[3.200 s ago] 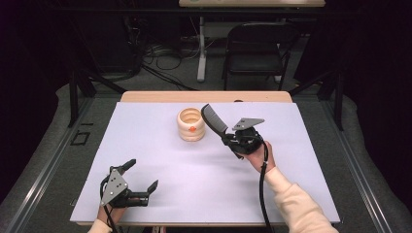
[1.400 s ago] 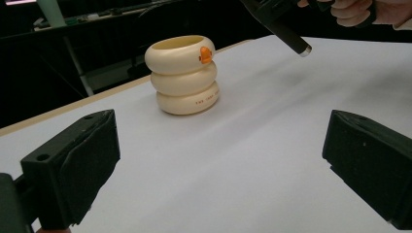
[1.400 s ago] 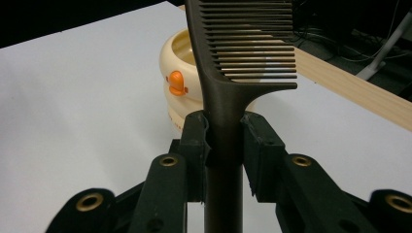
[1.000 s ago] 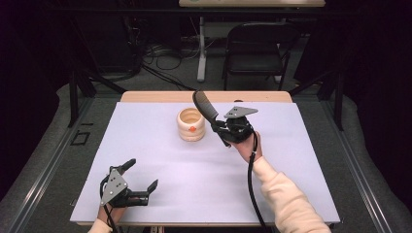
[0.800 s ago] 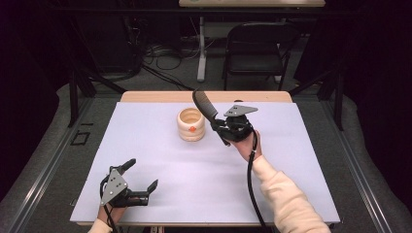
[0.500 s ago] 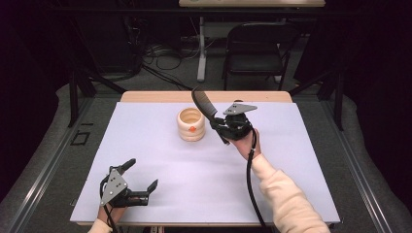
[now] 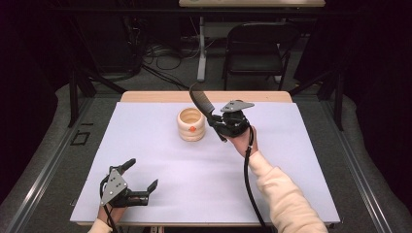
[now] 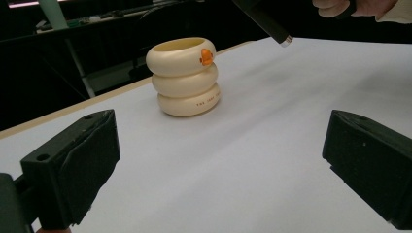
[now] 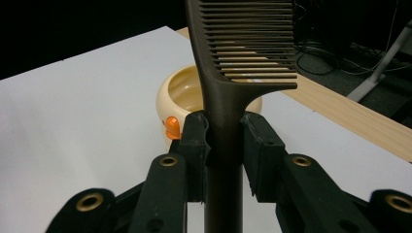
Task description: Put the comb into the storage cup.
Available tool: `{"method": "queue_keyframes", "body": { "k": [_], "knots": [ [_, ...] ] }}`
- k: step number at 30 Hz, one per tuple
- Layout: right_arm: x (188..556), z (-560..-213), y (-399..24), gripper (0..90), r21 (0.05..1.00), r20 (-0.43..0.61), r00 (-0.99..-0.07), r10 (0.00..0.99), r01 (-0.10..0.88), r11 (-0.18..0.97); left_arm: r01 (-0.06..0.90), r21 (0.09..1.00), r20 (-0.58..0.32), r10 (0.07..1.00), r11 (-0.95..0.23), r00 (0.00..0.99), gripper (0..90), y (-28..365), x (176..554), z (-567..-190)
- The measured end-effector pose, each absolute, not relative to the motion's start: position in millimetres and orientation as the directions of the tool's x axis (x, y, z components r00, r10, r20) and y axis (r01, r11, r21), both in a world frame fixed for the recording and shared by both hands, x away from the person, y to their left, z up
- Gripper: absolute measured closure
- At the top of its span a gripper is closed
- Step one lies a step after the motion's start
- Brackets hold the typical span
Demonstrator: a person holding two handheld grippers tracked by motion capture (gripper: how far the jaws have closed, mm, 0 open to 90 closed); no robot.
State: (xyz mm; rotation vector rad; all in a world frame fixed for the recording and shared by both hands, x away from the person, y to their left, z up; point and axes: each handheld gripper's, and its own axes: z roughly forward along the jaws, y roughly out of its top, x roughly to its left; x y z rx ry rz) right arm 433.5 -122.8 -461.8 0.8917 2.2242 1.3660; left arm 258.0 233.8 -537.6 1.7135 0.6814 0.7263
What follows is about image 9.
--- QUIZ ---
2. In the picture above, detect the white floor cable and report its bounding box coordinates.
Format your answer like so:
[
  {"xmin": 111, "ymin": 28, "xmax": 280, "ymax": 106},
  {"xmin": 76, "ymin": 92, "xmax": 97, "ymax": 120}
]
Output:
[{"xmin": 336, "ymin": 18, "xmax": 412, "ymax": 75}]

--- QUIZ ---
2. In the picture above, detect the dark brown comb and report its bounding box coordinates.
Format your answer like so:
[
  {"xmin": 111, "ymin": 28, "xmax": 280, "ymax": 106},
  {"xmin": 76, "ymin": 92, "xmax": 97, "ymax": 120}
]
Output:
[{"xmin": 184, "ymin": 0, "xmax": 298, "ymax": 233}]

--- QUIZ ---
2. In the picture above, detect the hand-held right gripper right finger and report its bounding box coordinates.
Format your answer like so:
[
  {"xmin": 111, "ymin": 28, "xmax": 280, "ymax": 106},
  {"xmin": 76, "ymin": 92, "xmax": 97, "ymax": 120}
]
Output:
[{"xmin": 240, "ymin": 111, "xmax": 378, "ymax": 233}]

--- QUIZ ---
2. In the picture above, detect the looped black floor cable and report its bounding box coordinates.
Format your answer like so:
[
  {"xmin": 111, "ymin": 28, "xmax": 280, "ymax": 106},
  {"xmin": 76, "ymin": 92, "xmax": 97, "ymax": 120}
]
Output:
[{"xmin": 294, "ymin": 42, "xmax": 344, "ymax": 77}]

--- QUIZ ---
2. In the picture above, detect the desk with white leg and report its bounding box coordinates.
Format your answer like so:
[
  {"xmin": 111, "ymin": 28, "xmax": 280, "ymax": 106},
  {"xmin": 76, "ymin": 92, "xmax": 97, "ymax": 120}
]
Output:
[{"xmin": 346, "ymin": 18, "xmax": 412, "ymax": 103}]

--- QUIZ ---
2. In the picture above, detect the wooden table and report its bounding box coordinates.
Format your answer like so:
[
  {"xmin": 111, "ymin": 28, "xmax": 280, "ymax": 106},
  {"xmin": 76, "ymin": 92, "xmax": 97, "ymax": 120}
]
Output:
[{"xmin": 176, "ymin": 26, "xmax": 412, "ymax": 163}]

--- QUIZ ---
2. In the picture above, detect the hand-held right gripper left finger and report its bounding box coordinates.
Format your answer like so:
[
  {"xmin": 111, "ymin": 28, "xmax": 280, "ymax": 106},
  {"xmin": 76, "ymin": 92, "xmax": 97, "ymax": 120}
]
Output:
[{"xmin": 127, "ymin": 111, "xmax": 212, "ymax": 233}]

